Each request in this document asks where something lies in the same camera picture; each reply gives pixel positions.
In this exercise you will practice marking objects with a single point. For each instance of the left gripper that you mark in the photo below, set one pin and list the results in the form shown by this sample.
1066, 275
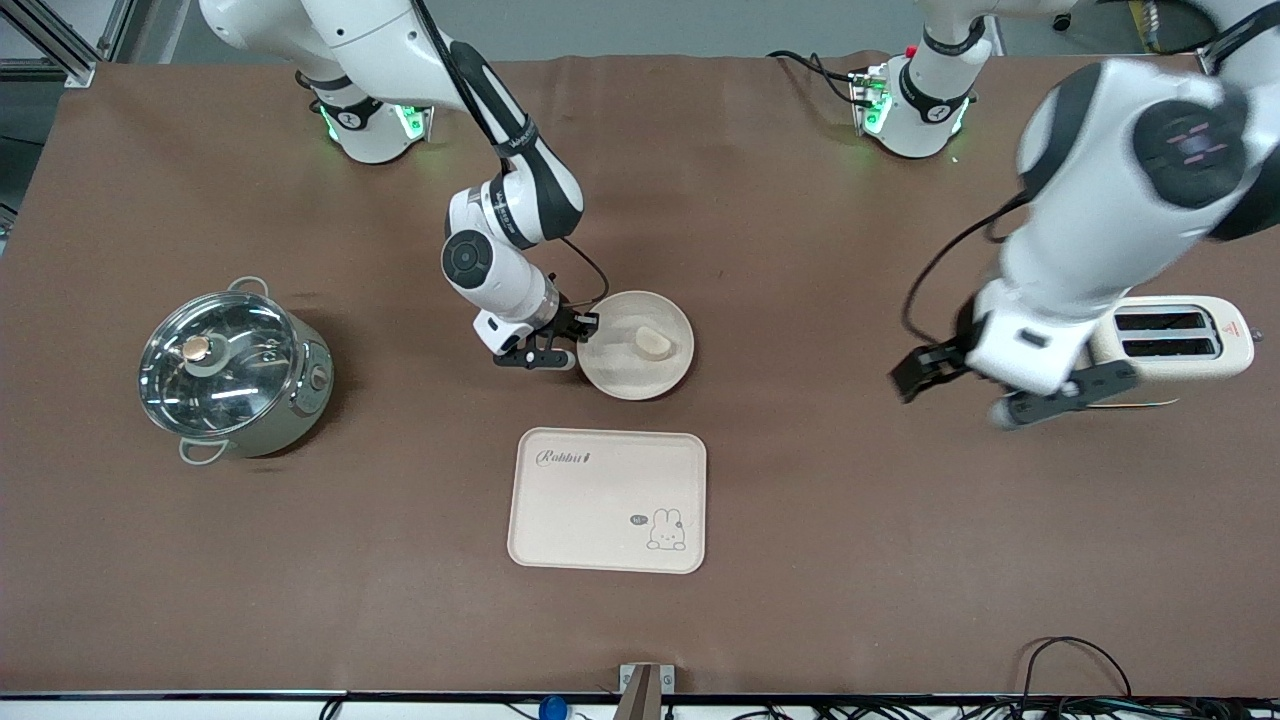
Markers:
937, 363

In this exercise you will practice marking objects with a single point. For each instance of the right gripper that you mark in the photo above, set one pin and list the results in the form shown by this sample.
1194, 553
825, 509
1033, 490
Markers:
569, 319

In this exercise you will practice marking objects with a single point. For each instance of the round cream plate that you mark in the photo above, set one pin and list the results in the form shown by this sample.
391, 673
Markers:
625, 375

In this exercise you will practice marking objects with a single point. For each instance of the small white steamed bun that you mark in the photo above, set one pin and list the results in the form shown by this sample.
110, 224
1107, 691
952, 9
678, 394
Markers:
654, 342

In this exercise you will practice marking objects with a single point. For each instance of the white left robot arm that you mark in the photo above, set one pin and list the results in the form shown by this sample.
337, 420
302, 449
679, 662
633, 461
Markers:
1100, 180

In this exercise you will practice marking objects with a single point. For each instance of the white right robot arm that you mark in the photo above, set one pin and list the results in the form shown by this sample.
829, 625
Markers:
380, 45

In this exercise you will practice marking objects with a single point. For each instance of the cream rabbit print tray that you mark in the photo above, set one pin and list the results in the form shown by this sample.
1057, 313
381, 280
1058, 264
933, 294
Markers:
600, 505

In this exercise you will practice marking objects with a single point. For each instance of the brown table mat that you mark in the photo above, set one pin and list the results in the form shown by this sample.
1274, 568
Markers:
760, 250

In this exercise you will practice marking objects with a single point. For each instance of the cream two-slot toaster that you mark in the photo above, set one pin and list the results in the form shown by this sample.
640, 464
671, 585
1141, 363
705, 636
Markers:
1230, 355

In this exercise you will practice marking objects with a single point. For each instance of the pale green electric pot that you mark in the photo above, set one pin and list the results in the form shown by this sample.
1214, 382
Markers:
300, 405

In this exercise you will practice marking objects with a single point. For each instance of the glass pot lid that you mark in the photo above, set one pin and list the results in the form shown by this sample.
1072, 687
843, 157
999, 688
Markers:
225, 375

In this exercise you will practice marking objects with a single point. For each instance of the blue round cap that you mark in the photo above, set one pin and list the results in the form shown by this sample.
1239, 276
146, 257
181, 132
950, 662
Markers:
552, 709

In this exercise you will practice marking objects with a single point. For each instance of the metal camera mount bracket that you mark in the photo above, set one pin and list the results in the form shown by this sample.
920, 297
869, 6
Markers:
645, 690

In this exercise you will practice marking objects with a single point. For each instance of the aluminium frame profile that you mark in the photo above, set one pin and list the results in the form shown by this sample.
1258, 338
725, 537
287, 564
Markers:
60, 45

